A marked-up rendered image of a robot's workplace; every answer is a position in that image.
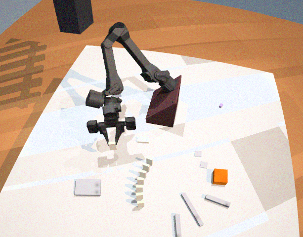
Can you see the orange block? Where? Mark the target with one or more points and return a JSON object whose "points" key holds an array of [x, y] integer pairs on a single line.
{"points": [[220, 177]]}

